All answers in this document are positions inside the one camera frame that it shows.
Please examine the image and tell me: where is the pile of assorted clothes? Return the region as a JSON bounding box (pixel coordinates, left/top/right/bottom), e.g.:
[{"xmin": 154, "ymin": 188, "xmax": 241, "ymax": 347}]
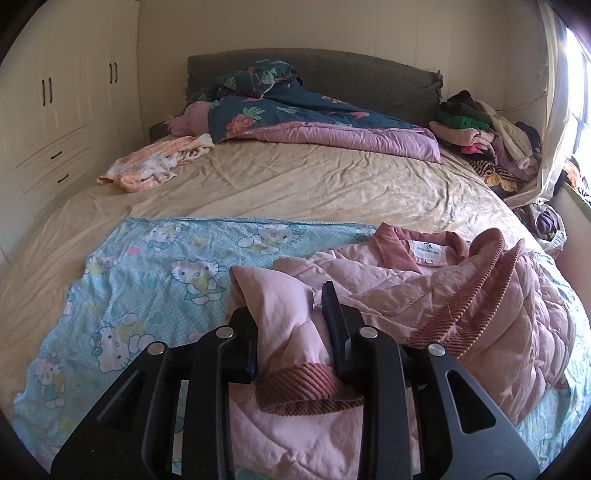
[{"xmin": 428, "ymin": 90, "xmax": 543, "ymax": 192}]

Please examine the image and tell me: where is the grey padded headboard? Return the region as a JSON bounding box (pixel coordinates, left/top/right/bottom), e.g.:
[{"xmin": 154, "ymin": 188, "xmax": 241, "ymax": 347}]
[{"xmin": 186, "ymin": 52, "xmax": 444, "ymax": 104}]

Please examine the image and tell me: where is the dark blue floral duvet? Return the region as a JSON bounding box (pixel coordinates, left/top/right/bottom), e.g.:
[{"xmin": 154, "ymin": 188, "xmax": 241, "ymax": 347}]
[{"xmin": 185, "ymin": 59, "xmax": 441, "ymax": 162}]

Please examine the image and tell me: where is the bed with beige sheet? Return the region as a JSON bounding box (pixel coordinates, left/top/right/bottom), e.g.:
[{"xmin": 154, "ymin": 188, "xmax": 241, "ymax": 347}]
[{"xmin": 0, "ymin": 131, "xmax": 573, "ymax": 462}]

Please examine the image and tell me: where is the cream curtain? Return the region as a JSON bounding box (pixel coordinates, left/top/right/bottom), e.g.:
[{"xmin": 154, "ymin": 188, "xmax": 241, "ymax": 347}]
[{"xmin": 492, "ymin": 0, "xmax": 583, "ymax": 208}]

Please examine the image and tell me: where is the bright window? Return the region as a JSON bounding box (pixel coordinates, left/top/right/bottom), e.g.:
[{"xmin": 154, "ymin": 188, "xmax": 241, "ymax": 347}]
[{"xmin": 561, "ymin": 28, "xmax": 591, "ymax": 162}]

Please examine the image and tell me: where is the orange white striped cloth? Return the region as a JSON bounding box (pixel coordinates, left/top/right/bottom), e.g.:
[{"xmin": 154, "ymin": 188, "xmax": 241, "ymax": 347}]
[{"xmin": 97, "ymin": 133, "xmax": 216, "ymax": 192}]

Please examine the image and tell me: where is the cream built-in wardrobe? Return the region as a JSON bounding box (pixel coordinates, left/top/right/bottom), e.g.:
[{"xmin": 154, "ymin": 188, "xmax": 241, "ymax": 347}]
[{"xmin": 0, "ymin": 0, "xmax": 139, "ymax": 259}]

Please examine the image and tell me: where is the pink pillow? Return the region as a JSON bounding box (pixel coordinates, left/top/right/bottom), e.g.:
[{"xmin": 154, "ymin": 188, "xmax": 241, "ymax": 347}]
[{"xmin": 168, "ymin": 102, "xmax": 213, "ymax": 137}]

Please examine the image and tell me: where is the bundle of colourful clothes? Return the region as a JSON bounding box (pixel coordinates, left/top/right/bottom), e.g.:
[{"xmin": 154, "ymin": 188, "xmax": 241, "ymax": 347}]
[{"xmin": 519, "ymin": 198, "xmax": 568, "ymax": 252}]

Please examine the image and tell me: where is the pink quilted jacket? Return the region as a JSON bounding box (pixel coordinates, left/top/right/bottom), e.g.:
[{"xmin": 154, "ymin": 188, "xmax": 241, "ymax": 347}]
[{"xmin": 226, "ymin": 223, "xmax": 578, "ymax": 480}]

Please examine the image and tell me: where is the light blue cartoon printed blanket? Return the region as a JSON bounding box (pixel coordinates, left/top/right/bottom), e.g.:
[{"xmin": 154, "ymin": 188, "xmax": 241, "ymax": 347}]
[{"xmin": 14, "ymin": 216, "xmax": 591, "ymax": 480}]

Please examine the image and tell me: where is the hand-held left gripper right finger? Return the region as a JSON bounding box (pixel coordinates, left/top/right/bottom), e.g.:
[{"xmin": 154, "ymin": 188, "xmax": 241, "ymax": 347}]
[{"xmin": 321, "ymin": 281, "xmax": 541, "ymax": 480}]

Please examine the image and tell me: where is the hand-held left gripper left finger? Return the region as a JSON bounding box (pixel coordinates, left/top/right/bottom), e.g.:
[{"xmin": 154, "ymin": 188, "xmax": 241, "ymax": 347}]
[{"xmin": 51, "ymin": 307, "xmax": 259, "ymax": 480}]

